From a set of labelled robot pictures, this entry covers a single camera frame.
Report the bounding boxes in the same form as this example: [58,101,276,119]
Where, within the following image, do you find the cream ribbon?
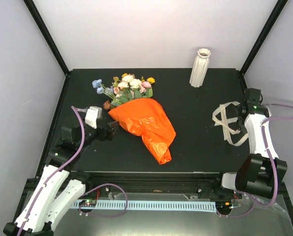
[212,101,248,147]

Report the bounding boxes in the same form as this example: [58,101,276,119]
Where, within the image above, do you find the orange wrapping paper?
[108,98,176,165]

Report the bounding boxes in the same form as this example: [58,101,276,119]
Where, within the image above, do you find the artificial flower bunch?
[92,73,156,110]

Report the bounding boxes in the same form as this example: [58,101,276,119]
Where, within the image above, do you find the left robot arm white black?
[3,120,119,236]

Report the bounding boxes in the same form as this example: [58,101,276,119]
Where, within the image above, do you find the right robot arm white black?
[212,88,288,201]

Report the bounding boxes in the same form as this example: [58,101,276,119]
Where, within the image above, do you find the white ribbed vase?
[189,48,211,88]

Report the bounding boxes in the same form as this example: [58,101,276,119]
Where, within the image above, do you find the left circuit board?
[79,199,97,207]

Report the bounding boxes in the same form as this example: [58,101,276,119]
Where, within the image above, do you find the circuit board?
[220,202,241,209]
[79,199,97,207]

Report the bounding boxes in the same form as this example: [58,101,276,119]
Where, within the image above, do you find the right circuit board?
[220,202,241,209]

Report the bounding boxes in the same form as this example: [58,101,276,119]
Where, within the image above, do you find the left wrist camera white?
[85,106,102,129]

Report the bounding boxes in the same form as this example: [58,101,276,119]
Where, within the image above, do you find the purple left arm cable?
[16,105,86,236]

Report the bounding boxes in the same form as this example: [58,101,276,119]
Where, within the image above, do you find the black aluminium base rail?
[26,171,287,201]

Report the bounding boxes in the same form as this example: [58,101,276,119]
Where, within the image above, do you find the light blue cable duct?
[70,200,217,213]

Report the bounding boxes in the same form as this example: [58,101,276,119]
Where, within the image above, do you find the right black frame post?
[240,0,288,76]

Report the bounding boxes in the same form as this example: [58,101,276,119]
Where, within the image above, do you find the black frame post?
[240,0,288,76]
[23,0,70,76]

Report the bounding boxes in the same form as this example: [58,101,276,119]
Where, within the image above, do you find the left black frame post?
[23,0,70,76]

